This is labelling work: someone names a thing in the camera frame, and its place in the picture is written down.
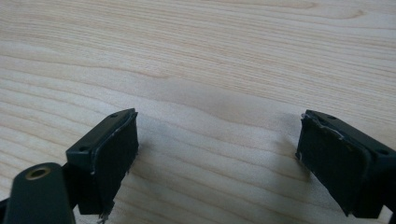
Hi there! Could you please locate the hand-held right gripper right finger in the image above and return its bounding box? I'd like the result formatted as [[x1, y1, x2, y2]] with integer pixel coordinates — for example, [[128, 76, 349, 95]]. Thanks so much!
[[294, 109, 396, 218]]

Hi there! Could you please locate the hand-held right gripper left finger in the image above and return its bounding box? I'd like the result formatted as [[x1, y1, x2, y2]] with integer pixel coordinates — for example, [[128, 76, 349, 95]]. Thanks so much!
[[65, 107, 140, 223]]

